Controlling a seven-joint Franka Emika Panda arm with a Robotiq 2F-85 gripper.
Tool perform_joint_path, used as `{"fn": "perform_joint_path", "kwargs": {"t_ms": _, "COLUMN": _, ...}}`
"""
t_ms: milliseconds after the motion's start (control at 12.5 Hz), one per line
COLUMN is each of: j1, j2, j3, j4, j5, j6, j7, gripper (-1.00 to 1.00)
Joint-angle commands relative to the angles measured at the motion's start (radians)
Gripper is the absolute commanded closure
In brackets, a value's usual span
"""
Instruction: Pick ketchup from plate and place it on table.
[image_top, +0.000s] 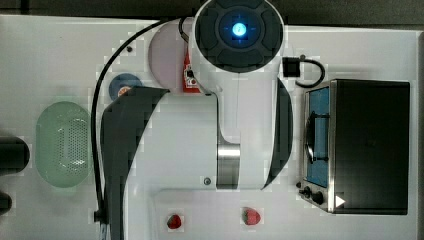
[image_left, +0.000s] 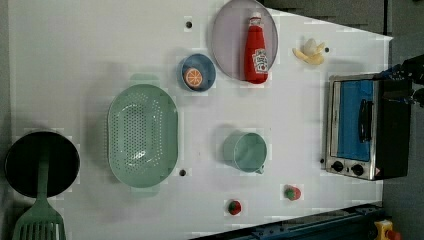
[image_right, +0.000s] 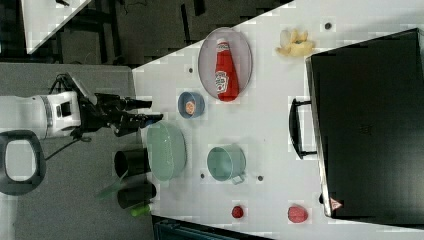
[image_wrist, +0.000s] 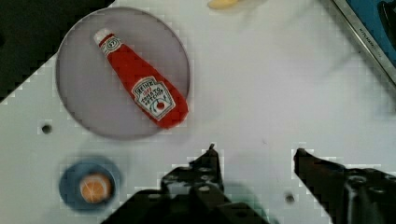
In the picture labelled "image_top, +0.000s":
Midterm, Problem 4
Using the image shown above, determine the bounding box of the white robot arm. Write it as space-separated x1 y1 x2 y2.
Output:
100 0 293 240

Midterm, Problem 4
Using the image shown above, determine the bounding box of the lilac round plate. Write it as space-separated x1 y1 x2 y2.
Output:
148 20 187 93

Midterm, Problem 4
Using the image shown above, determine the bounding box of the orange slice toy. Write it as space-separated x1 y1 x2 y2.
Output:
118 86 131 97

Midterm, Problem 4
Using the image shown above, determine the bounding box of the blue small bowl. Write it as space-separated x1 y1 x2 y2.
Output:
109 73 142 101

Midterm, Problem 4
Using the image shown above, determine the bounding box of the right red strawberry toy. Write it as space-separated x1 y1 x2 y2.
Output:
242 207 261 226

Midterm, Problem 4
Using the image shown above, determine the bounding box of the red strawberry toy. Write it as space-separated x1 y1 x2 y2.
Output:
242 207 261 226
167 214 182 230

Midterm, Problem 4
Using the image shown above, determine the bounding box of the left red strawberry toy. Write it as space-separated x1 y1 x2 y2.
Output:
167 214 182 230

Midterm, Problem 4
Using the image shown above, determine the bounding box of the black toaster oven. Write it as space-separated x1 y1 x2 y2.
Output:
297 79 410 215

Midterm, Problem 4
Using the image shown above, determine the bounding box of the green perforated colander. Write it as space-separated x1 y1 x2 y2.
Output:
35 101 92 188

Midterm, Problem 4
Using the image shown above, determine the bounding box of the black frying pan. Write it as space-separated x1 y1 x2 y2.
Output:
0 136 30 176

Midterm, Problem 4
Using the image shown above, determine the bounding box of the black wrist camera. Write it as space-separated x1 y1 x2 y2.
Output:
283 57 301 77

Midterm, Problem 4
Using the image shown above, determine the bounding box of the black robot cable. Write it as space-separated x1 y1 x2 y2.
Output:
90 18 174 224

